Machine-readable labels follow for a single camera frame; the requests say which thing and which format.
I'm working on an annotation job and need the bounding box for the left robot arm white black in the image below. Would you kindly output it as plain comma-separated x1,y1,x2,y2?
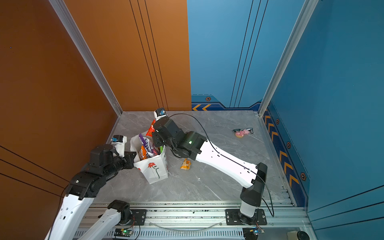
46,144,137,240

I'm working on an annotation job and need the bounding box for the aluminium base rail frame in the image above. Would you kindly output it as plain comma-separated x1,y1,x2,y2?
70,200,319,240

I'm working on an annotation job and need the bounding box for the left aluminium corner post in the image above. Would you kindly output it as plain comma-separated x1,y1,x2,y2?
49,0,123,117

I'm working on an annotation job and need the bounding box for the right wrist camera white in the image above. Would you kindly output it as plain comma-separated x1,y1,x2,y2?
154,108,168,121

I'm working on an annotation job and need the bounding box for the left green circuit board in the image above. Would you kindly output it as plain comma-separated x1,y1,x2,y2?
114,228,134,238

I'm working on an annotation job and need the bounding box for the aluminium corner post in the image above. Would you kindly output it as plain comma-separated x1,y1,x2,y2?
49,0,123,117
258,0,319,117

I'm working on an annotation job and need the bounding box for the black round object bottom right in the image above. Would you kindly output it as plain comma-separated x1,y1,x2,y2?
296,231,310,240

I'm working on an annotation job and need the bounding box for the purple small snack packet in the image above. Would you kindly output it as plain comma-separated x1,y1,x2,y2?
139,134,160,158

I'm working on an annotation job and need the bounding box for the white paper bag with flowers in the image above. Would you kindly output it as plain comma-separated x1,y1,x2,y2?
130,135,168,184

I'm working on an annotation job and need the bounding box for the small orange yellow candy packet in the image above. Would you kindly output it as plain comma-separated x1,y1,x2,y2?
180,159,192,171

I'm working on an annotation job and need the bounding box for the red small snack packet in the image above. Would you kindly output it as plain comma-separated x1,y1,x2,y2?
146,120,156,137

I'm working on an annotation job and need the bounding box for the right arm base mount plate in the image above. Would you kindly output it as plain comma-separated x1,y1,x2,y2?
225,209,268,226

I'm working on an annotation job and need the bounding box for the green circuit board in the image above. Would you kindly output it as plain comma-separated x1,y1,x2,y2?
250,228,265,236
114,228,134,238

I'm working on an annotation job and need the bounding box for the orange snack packet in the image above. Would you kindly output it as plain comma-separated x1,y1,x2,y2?
138,146,149,161

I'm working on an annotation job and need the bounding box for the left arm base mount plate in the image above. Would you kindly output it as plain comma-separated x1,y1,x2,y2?
118,209,147,226

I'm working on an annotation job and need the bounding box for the right green circuit board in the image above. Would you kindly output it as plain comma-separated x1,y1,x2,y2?
250,228,265,236

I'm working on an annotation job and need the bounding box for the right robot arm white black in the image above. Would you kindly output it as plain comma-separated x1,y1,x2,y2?
153,116,268,225

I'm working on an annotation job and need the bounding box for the right aluminium corner post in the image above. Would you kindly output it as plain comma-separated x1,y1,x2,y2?
258,0,319,117

